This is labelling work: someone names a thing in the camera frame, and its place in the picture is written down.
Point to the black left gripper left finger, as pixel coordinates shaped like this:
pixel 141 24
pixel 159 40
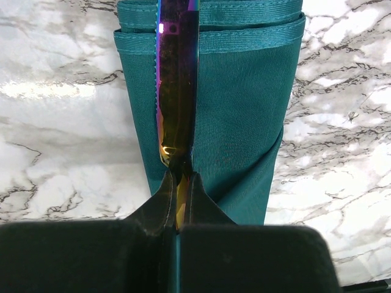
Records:
pixel 135 254

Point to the teal cloth napkin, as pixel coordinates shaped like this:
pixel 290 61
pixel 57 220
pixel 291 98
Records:
pixel 248 55

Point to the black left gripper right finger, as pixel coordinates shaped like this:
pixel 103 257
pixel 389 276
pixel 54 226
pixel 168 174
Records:
pixel 217 255

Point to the iridescent rainbow knife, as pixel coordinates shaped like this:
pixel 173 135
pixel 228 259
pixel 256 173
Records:
pixel 177 67

